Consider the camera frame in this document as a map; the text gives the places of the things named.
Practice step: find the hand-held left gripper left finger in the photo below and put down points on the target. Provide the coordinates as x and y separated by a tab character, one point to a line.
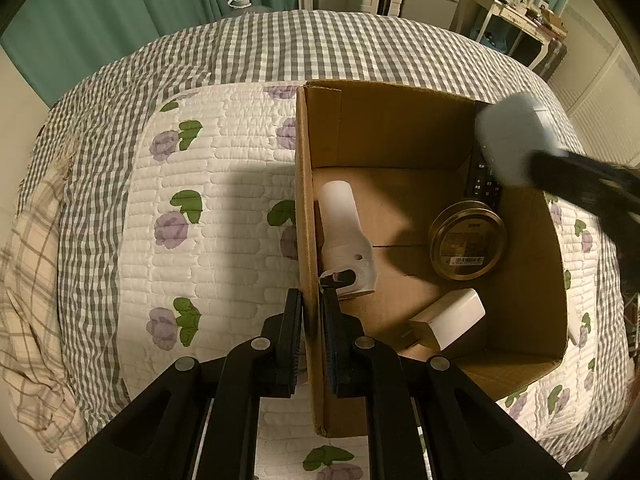
295	340

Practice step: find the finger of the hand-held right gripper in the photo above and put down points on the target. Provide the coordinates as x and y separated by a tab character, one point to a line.
585	180

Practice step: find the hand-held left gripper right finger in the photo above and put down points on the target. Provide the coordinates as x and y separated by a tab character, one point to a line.
332	345

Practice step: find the light blue plastic object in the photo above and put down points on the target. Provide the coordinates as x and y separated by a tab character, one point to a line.
510	130

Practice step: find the black remote control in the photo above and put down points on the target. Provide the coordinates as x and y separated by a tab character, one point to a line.
482	185

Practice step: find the white handheld device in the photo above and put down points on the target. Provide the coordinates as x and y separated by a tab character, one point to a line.
340	220

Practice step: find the white rectangular box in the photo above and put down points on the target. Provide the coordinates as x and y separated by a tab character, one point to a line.
455	317

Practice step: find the round gold tin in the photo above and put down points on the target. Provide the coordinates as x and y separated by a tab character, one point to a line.
467	240

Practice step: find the cardboard box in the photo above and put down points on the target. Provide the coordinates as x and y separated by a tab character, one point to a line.
390	125

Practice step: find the white louvred wardrobe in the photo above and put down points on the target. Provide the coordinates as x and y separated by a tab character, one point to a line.
600	85

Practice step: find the white floral quilted mat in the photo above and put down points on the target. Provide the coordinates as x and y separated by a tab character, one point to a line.
225	260

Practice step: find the dark suitcase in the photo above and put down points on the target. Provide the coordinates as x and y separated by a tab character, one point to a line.
547	60

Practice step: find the blue container under table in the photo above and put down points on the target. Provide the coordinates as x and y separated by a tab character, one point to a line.
492	42

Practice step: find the white dressing table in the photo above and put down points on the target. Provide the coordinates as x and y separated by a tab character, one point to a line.
515	15

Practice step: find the beige plaid blanket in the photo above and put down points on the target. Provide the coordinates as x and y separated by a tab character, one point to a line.
30	310

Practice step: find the clear water jug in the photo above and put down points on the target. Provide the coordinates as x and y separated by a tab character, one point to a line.
240	3

